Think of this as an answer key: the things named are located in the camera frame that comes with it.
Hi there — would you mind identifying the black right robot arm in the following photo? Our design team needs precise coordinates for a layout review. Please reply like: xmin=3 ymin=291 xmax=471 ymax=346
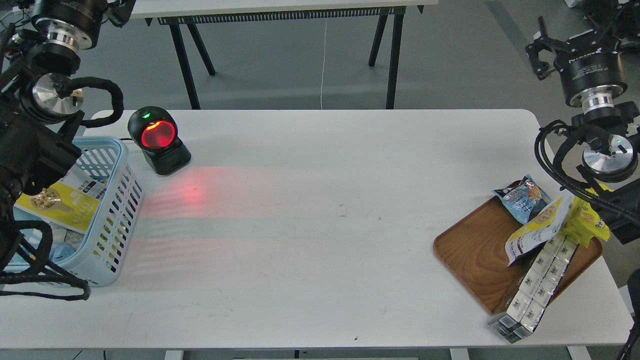
xmin=525 ymin=0 xmax=640 ymax=244

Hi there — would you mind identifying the brown wooden tray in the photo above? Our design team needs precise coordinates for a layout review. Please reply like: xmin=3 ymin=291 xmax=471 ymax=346
xmin=433 ymin=180 xmax=603 ymax=315

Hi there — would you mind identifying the light blue plastic basket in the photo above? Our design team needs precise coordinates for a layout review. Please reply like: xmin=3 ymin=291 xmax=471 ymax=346
xmin=14 ymin=136 xmax=144 ymax=287

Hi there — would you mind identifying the blue snack bag in basket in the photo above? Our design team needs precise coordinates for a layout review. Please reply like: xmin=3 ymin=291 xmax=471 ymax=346
xmin=48 ymin=242 xmax=76 ymax=263

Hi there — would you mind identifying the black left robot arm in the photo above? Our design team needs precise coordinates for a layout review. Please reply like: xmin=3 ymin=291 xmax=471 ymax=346
xmin=0 ymin=0 xmax=136 ymax=301

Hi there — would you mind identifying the yellow grey snack pouch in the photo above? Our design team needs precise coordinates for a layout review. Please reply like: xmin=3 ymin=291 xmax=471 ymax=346
xmin=15 ymin=166 xmax=108 ymax=234
xmin=504 ymin=192 xmax=576 ymax=266

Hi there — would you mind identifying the yellow cartoon snack pack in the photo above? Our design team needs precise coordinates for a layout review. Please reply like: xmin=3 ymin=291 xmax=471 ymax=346
xmin=560 ymin=195 xmax=611 ymax=248

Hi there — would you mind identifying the white hanging cable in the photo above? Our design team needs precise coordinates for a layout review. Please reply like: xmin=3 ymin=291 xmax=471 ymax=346
xmin=320 ymin=19 xmax=329 ymax=110

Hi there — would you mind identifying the white boxed snack pack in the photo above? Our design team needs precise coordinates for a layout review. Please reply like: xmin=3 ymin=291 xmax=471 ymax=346
xmin=487 ymin=234 xmax=578 ymax=344

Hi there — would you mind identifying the white snack bag in basket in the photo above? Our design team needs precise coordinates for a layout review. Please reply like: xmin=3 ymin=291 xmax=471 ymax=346
xmin=49 ymin=222 xmax=85 ymax=251

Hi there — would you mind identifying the black barcode scanner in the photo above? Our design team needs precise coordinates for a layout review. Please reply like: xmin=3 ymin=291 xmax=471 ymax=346
xmin=127 ymin=105 xmax=192 ymax=176

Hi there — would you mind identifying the black legged background table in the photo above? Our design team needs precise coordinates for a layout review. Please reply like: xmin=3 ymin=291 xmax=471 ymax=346
xmin=129 ymin=0 xmax=440 ymax=110

